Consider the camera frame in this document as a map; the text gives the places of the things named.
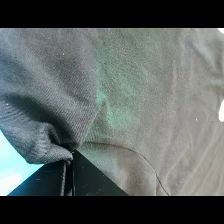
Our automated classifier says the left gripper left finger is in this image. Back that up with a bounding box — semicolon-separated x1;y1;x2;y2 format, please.
7;159;68;197

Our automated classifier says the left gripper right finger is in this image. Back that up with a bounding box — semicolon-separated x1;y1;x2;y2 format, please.
71;149;129;197

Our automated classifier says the dark grey garment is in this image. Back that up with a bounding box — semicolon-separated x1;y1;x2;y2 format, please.
0;27;224;197

